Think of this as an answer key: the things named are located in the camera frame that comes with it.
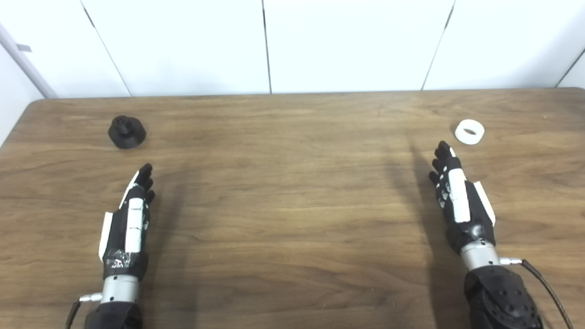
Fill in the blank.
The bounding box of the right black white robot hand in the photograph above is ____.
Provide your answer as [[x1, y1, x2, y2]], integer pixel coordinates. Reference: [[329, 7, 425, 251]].
[[428, 140, 497, 255]]

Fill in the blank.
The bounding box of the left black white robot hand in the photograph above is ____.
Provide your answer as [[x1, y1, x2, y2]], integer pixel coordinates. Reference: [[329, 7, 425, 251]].
[[98, 163, 155, 281]]

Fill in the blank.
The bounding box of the white plastic ring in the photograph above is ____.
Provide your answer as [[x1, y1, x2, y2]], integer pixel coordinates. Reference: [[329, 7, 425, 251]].
[[454, 119, 485, 145]]

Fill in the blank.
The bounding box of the round black plastic part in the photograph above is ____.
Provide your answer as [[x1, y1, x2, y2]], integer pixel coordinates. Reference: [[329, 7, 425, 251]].
[[108, 116, 147, 149]]

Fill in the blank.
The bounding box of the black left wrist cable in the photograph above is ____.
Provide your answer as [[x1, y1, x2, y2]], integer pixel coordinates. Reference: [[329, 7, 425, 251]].
[[65, 292, 103, 329]]

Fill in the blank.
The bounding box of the grey wall pole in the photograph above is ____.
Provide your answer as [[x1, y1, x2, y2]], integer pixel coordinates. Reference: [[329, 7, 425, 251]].
[[0, 22, 59, 99]]

